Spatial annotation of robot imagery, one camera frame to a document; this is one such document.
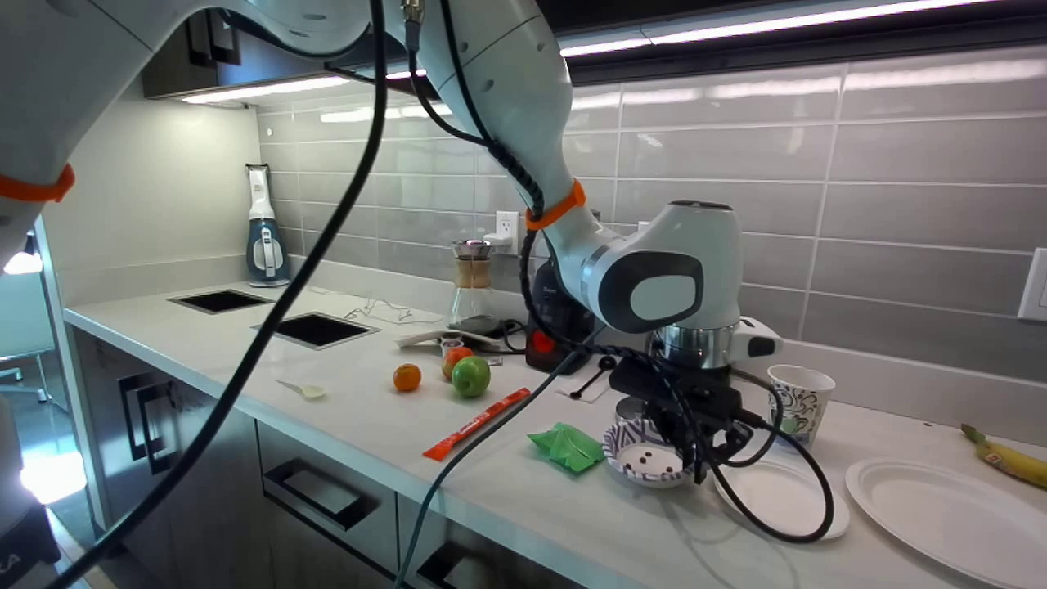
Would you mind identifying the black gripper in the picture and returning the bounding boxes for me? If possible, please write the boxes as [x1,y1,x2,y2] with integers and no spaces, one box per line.
[607,354,753,485]

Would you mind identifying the blue patterned paper bowl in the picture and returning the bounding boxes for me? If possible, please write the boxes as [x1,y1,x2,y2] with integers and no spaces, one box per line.
[601,418,690,491]

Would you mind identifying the small white paper plate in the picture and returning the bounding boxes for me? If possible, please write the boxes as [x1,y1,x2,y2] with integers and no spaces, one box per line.
[715,454,850,541]

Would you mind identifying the glass pour over carafe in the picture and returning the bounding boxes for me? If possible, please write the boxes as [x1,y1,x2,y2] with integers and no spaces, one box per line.
[450,240,492,319]

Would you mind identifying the large white paper plate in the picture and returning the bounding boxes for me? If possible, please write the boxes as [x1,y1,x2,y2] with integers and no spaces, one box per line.
[844,458,1047,589]

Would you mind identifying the coffee beans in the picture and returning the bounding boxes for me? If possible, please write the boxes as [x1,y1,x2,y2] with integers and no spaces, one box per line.
[633,445,668,472]

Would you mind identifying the green packet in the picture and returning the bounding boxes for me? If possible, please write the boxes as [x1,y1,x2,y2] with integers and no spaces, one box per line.
[530,422,601,475]

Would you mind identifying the patterned paper cup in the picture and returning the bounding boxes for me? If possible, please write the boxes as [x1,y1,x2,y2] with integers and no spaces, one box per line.
[770,363,838,445]

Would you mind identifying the black measuring spoon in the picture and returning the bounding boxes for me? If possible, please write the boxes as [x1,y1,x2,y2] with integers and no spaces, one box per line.
[569,355,616,400]

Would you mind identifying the black coffee grinder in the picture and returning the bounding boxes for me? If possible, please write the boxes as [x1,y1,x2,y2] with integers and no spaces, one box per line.
[526,262,596,375]

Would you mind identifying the green apple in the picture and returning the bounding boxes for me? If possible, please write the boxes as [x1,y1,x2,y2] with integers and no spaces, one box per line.
[450,355,492,400]

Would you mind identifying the orange red strip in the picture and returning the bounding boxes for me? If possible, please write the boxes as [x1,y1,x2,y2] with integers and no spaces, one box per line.
[421,390,533,460]

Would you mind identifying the red orange apple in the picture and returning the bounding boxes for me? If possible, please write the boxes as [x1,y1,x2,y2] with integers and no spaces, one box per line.
[442,344,470,382]

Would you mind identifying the white outlet with charger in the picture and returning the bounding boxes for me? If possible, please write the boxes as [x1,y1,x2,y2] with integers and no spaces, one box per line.
[484,210,521,255]

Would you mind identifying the small orange fruit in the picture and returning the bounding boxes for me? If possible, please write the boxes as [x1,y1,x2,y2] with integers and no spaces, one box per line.
[392,363,421,391]

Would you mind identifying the yellow banana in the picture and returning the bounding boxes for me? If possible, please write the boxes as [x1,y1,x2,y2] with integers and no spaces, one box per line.
[963,424,1047,491]

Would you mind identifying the white plastic spoon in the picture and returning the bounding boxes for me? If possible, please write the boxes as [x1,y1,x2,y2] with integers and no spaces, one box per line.
[279,380,328,402]

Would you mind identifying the black power cable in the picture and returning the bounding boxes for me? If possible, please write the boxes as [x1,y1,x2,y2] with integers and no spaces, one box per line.
[388,324,601,589]

